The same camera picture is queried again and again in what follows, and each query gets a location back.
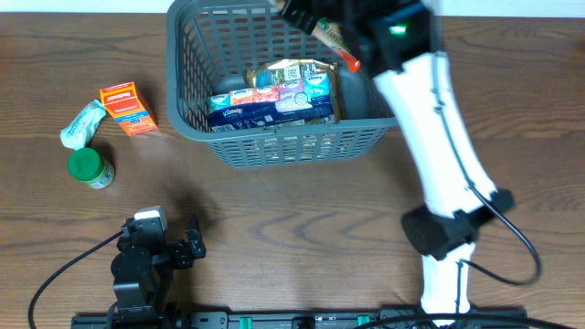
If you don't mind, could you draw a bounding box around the blue Kleenex tissue multipack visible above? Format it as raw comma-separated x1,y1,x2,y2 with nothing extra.
207,72,335,133

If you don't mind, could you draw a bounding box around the orange medicine box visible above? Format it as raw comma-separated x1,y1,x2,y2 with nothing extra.
100,81,158,136

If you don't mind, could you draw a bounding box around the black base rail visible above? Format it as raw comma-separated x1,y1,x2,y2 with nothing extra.
70,306,440,329

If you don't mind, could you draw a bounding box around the light green packet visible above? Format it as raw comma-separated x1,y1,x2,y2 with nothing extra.
60,100,106,151

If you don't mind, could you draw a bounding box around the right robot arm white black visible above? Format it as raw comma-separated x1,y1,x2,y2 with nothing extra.
274,0,514,327

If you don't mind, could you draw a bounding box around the green lid seasoning jar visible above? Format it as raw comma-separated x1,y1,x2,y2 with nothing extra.
68,148,115,189

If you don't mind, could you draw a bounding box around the grey plastic basket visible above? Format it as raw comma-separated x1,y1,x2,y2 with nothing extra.
166,1,397,167

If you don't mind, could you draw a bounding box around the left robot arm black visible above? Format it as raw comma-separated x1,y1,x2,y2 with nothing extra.
105,215,207,328

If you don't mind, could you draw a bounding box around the San Remo spaghetti packet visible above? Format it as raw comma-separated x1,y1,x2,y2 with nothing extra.
312,18,361,73

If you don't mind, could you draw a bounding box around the brown Nescafe Gold coffee bag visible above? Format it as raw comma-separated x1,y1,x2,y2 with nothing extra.
244,59,344,126

